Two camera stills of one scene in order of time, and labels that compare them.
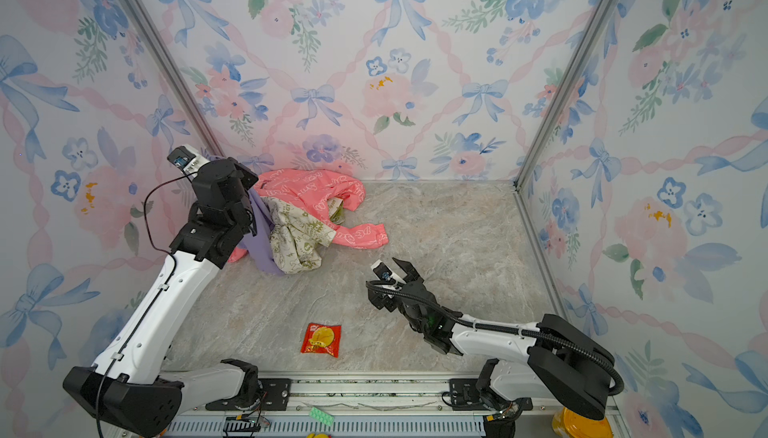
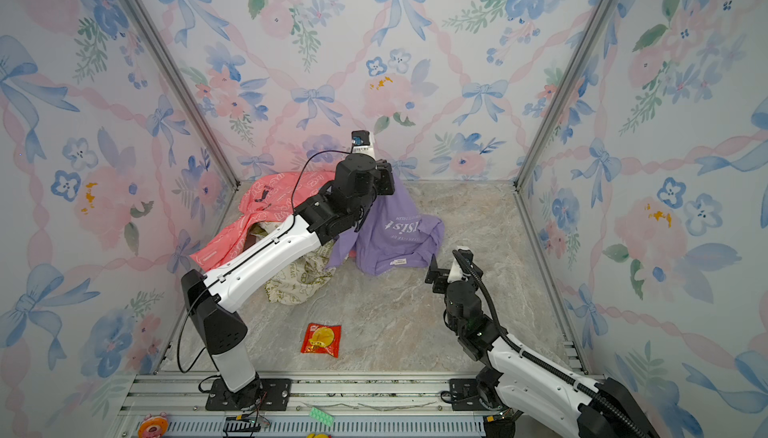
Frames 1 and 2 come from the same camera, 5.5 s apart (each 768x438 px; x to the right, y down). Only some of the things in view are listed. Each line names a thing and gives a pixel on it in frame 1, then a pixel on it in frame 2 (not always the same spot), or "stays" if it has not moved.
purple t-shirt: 258,244 → 391,234
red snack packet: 319,338 stays
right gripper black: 381,302 → 436,274
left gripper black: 248,180 → 382,176
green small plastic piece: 321,416 stays
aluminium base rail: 368,405 stays
